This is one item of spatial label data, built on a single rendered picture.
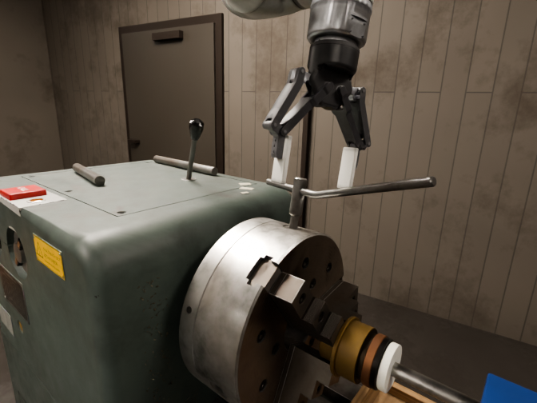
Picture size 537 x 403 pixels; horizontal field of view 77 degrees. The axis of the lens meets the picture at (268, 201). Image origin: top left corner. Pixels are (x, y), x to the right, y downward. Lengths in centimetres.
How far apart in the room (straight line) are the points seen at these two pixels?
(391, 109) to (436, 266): 114
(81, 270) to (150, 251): 9
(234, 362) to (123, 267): 20
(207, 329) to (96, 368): 17
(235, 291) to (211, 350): 9
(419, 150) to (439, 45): 65
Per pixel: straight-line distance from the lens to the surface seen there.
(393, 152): 256
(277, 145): 49
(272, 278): 49
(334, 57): 53
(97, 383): 62
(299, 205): 57
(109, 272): 51
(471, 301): 280
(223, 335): 51
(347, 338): 54
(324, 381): 59
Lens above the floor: 143
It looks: 16 degrees down
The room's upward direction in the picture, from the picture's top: 2 degrees clockwise
